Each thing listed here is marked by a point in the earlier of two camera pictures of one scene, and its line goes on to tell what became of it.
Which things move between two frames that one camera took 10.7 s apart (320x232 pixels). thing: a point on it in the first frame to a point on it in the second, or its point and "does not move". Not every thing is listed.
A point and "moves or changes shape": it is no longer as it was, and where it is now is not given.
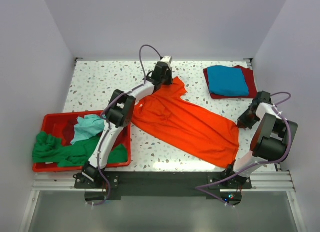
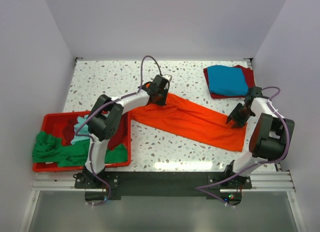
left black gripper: (167, 79) to (157, 96)
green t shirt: (52, 150) does not move
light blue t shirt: (88, 126) does not move
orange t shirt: (184, 122) moves or changes shape
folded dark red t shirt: (250, 78) does not move
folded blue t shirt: (225, 80) does not move
